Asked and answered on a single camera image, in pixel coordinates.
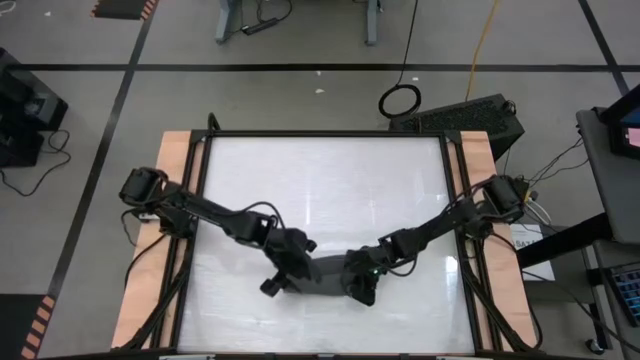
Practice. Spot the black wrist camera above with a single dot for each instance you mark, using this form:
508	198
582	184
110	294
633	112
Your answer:
380	262
290	245

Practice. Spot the black computer tower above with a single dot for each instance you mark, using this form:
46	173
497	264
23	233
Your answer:
465	117

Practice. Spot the black metal table frame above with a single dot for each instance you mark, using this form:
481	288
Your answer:
325	133

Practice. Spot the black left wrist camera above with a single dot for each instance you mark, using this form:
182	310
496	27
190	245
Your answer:
290	245

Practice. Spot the white paper sheet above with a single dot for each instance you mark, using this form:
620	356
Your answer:
537	265

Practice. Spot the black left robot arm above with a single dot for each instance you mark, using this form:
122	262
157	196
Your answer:
215	215

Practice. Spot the black equipment case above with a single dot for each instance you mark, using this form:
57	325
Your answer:
25	100

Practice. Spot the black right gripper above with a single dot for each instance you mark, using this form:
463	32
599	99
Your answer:
360	280

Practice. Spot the grey desk leg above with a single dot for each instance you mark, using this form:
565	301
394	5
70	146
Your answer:
225	25
372	25

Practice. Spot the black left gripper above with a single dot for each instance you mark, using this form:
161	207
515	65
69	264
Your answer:
270	288

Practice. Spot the keyboard with blue keys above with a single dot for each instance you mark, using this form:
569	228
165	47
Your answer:
630	295

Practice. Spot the grey waffle-weave towel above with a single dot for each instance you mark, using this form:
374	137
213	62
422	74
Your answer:
330	275

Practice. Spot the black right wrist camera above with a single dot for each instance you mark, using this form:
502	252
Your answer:
380	262

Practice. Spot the grey side table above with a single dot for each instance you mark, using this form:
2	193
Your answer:
610	190

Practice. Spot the black stand beam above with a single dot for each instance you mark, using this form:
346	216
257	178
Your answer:
565	242

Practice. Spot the black corner bracket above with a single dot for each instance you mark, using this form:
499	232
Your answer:
214	124

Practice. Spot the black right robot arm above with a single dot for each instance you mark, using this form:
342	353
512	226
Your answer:
440	225

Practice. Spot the black power strip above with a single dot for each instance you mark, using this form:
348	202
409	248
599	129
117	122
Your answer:
260	26

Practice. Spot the black framed monitor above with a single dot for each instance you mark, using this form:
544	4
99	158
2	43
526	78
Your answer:
617	150

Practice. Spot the hazard-striped black floor mat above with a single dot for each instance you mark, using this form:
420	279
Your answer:
120	9
15	325

